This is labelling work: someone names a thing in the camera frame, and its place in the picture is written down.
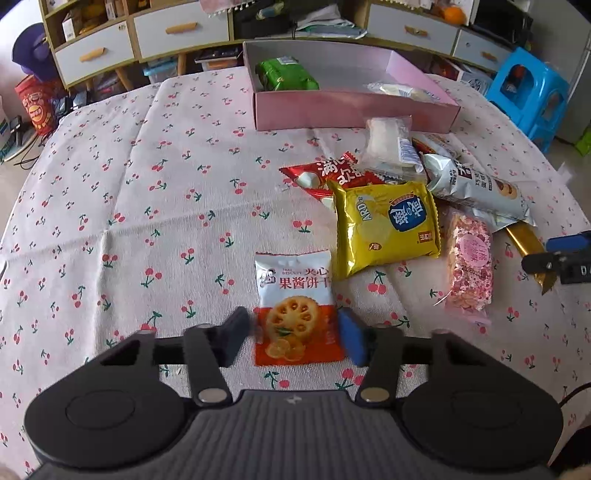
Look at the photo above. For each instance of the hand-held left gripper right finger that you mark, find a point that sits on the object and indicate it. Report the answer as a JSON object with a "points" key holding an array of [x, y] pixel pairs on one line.
{"points": [[353, 337]]}

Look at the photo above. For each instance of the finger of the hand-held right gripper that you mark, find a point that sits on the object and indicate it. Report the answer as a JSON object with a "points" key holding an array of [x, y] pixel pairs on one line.
{"points": [[540, 265], [570, 243]]}

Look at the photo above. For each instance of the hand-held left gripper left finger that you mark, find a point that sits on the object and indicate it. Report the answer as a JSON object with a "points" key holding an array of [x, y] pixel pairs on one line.
{"points": [[236, 334]]}

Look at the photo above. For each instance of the gold foil snack packet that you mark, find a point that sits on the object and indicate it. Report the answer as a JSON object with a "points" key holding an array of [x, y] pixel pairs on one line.
{"points": [[519, 237]]}

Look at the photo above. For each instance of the pink speckled snack packet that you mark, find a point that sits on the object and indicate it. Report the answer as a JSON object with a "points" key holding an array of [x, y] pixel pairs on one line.
{"points": [[468, 258]]}

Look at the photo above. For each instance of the orange white biscuit packet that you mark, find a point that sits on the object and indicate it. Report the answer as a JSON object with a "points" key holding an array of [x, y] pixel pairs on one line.
{"points": [[295, 286]]}

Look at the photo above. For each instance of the silver biscuit packet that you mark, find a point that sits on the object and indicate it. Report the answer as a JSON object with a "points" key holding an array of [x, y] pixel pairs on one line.
{"points": [[475, 184]]}

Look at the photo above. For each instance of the yellow chip packet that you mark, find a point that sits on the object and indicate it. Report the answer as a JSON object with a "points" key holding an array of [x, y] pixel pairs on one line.
{"points": [[369, 230]]}

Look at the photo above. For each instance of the clear white snack packet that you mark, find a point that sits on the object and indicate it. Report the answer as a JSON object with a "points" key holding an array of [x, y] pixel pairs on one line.
{"points": [[406, 91], [385, 138]]}

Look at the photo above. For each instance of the pink cardboard box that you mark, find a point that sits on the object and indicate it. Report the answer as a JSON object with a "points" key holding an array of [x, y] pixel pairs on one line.
{"points": [[351, 115]]}

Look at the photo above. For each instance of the cherry print tablecloth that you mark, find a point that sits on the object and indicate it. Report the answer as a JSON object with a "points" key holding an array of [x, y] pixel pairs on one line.
{"points": [[138, 207]]}

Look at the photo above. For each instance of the blue plastic stool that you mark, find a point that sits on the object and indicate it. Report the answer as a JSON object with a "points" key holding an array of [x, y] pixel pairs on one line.
{"points": [[549, 76]]}

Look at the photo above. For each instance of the orange fruit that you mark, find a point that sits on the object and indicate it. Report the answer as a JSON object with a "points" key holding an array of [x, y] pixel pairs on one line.
{"points": [[451, 14]]}

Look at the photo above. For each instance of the green snack packet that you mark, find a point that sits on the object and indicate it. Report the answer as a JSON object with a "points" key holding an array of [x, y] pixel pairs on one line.
{"points": [[286, 74]]}

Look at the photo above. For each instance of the clear plastic storage box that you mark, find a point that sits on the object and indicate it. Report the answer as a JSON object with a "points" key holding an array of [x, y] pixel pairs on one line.
{"points": [[161, 74]]}

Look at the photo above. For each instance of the red printed bag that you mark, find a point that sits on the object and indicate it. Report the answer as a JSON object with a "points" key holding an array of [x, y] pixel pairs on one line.
{"points": [[37, 106]]}

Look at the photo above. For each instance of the wooden cabinet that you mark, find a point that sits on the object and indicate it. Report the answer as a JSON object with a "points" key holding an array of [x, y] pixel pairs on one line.
{"points": [[137, 37]]}

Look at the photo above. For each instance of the purple hat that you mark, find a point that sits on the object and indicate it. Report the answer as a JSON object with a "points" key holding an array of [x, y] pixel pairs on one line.
{"points": [[32, 50]]}

